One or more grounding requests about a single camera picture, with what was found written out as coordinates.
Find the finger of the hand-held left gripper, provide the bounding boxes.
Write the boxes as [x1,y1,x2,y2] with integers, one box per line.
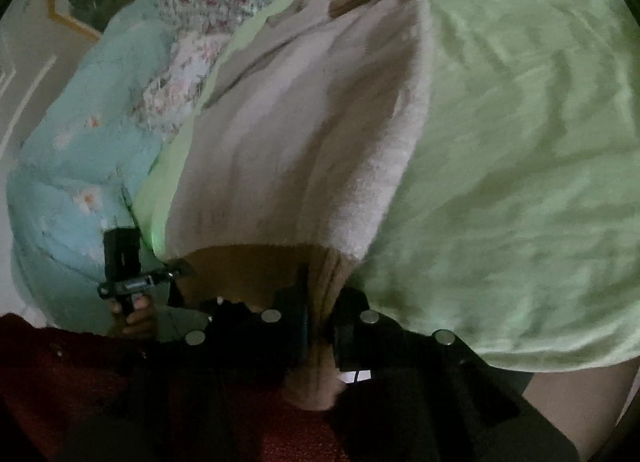
[164,260,197,281]

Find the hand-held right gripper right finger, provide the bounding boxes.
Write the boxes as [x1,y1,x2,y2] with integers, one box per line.
[327,289,582,462]

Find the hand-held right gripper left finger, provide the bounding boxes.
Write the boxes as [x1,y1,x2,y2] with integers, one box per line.
[127,266,311,462]

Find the beige fuzzy sweater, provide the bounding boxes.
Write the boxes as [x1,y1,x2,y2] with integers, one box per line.
[159,0,433,413]

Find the person's left forearm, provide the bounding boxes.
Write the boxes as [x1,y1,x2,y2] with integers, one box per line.
[0,312,161,462]

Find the person's left hand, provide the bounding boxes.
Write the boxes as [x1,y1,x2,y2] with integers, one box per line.
[108,295,160,341]

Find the light blue floral quilt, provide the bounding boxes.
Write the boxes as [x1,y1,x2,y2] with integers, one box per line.
[6,0,191,335]

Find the person's red clothing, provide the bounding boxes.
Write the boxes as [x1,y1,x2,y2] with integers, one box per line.
[235,387,351,462]

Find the light green blanket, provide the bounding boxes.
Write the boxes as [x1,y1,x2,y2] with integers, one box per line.
[134,0,640,373]

